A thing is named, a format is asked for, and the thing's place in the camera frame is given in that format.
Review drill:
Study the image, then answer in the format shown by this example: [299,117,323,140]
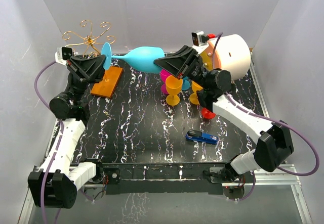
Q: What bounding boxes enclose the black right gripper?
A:
[152,46,208,90]

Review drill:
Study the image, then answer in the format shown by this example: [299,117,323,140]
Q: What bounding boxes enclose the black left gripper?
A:
[66,56,110,105]

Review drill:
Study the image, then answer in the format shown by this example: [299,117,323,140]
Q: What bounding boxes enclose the pink wine glass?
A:
[159,70,171,95]

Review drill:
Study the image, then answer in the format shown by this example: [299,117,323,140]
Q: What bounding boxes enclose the orange-yellow wine glass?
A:
[165,76,183,106]

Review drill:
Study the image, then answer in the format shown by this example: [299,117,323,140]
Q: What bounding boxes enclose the blue wine glass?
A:
[182,79,190,91]
[101,42,165,74]

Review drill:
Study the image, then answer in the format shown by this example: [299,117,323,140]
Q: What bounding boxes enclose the yellow wine glass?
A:
[189,81,203,105]

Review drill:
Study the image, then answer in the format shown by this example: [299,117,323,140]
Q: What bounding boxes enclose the red wine glass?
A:
[201,108,216,119]

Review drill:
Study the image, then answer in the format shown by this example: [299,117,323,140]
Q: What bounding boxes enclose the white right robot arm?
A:
[154,46,294,182]

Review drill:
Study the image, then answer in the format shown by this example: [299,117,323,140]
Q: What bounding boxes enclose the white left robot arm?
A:
[28,55,106,209]

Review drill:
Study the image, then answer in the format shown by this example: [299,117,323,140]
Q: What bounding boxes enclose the wooden rack base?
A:
[91,66,124,99]

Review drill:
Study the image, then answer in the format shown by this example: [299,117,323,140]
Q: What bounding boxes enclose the white cylinder with orange face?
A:
[196,34,251,81]

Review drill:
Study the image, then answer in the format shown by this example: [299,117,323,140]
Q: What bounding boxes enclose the blue black stapler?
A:
[185,129,218,145]

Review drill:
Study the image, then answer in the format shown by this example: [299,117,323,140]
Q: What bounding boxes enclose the gold wire wine glass rack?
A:
[62,19,116,57]

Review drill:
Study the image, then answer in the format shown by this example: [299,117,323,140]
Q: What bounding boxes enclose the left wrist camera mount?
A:
[55,47,74,65]

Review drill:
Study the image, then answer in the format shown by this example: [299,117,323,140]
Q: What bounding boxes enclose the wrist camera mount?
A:
[191,31,216,54]
[55,47,74,65]

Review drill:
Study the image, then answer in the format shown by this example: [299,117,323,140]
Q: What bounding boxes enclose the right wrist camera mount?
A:
[191,31,216,54]

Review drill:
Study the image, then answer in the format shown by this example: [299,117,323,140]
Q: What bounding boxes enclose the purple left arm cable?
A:
[34,61,102,224]

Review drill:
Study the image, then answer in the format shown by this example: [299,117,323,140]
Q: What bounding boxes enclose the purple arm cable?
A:
[211,31,320,202]
[34,61,102,224]

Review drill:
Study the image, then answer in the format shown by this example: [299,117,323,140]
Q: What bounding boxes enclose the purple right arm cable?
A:
[211,31,320,202]

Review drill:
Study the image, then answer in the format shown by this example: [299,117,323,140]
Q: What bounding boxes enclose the aluminium frame rail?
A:
[19,54,313,224]

